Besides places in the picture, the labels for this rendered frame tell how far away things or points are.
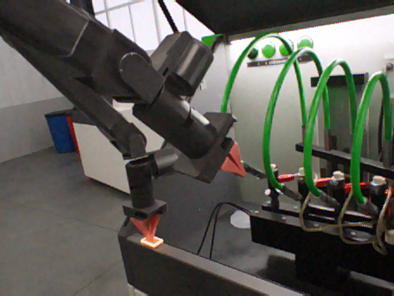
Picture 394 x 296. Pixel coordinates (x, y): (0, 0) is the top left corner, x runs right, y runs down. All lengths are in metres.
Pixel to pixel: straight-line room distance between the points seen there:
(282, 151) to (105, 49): 0.88
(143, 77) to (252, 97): 0.82
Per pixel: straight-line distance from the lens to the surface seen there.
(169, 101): 0.41
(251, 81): 1.17
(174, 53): 0.43
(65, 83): 0.78
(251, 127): 1.20
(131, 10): 6.61
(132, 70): 0.37
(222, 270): 0.75
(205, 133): 0.44
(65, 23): 0.36
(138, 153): 0.78
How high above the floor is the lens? 1.38
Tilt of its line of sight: 15 degrees down
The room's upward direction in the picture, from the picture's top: 8 degrees counter-clockwise
